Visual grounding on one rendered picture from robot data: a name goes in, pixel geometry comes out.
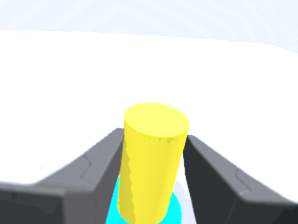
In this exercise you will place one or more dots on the yellow cylinder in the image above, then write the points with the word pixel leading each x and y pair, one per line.
pixel 154 140

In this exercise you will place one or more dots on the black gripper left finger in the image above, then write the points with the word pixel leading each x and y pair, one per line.
pixel 81 192

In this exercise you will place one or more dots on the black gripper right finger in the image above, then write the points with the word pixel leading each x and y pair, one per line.
pixel 222 193

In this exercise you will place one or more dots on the cyan circle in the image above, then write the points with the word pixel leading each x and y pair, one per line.
pixel 173 215

